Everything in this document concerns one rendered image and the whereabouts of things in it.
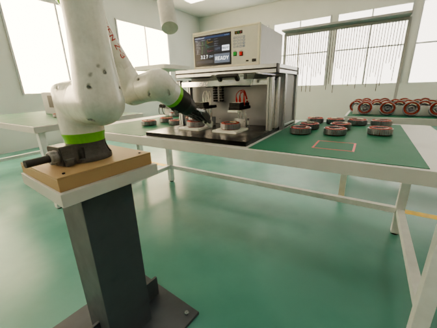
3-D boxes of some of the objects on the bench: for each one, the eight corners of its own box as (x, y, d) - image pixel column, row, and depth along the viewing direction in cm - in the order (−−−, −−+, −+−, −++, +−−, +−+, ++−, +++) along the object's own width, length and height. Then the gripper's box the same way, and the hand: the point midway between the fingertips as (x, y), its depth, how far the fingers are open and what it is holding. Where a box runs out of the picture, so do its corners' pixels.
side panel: (283, 129, 144) (285, 73, 134) (278, 129, 145) (280, 73, 135) (294, 123, 166) (298, 75, 156) (291, 123, 168) (293, 75, 158)
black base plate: (245, 146, 106) (245, 142, 105) (146, 135, 138) (145, 131, 137) (279, 130, 144) (279, 126, 143) (194, 124, 176) (194, 121, 175)
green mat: (430, 169, 72) (430, 168, 72) (248, 148, 103) (248, 148, 103) (400, 125, 148) (400, 125, 148) (300, 120, 179) (300, 120, 179)
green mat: (141, 136, 138) (141, 135, 138) (82, 129, 168) (82, 129, 168) (223, 117, 213) (223, 117, 213) (172, 114, 244) (172, 114, 244)
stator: (234, 131, 125) (234, 123, 124) (216, 129, 131) (216, 123, 130) (243, 127, 134) (243, 121, 133) (226, 126, 140) (226, 120, 139)
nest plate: (236, 134, 123) (236, 131, 123) (212, 132, 131) (212, 129, 130) (248, 129, 135) (248, 127, 135) (225, 127, 143) (225, 125, 142)
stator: (287, 134, 129) (287, 127, 128) (291, 131, 139) (292, 124, 137) (309, 135, 124) (309, 128, 123) (311, 132, 133) (312, 125, 132)
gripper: (168, 111, 98) (199, 131, 119) (193, 112, 92) (221, 133, 112) (172, 94, 99) (202, 117, 120) (198, 94, 93) (225, 118, 113)
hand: (208, 122), depth 113 cm, fingers closed
